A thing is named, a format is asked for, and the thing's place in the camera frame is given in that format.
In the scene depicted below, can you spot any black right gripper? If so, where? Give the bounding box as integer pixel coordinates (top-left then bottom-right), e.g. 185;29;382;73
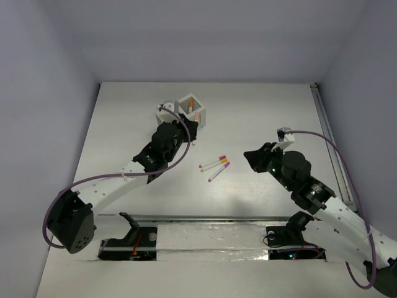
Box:
244;142;294;191

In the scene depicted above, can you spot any magenta capped white marker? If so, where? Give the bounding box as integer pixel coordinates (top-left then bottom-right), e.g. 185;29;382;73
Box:
208;161;230;183

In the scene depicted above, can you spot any yellow capped white marker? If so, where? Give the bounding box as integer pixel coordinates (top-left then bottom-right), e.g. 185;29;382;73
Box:
200;159;228;172

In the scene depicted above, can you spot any orange capped white marker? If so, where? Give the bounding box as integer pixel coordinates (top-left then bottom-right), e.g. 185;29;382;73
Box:
188;98;194;114

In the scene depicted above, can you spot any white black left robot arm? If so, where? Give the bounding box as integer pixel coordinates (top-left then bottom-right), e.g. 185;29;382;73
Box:
43;119;199;254

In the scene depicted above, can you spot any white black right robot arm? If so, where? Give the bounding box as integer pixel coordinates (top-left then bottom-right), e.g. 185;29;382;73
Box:
243;143;396;297

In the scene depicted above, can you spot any white slotted stationery organizer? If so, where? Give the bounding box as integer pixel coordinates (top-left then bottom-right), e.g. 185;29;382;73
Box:
155;94;206;129

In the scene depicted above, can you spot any pink capped white marker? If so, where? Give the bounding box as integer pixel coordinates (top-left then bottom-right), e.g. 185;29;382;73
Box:
198;155;226;168

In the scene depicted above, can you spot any white foam front board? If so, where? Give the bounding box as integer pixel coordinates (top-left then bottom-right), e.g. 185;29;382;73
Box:
35;219;393;298

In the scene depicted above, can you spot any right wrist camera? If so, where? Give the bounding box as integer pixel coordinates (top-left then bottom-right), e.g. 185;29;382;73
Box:
273;127;295;151

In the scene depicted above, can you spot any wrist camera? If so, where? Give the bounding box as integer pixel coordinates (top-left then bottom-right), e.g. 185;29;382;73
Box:
273;127;295;151
157;100;179;115

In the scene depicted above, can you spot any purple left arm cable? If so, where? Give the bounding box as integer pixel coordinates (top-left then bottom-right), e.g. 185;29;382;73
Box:
42;105;192;249

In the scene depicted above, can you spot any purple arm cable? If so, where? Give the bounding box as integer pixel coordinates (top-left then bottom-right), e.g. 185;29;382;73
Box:
42;105;192;249
282;130;378;289

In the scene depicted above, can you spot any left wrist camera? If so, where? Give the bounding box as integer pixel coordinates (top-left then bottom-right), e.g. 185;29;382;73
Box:
157;100;179;115

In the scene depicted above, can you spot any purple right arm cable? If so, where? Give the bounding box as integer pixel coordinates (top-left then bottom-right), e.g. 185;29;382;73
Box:
282;130;378;289

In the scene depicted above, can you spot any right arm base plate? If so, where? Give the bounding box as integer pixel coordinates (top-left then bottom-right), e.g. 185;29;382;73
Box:
265;226;305;248

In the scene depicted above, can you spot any aluminium side rail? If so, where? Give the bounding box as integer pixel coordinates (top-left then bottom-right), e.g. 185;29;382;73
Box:
311;83;359;220

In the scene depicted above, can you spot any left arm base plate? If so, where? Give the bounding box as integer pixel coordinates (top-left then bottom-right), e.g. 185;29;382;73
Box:
98;227;158;261

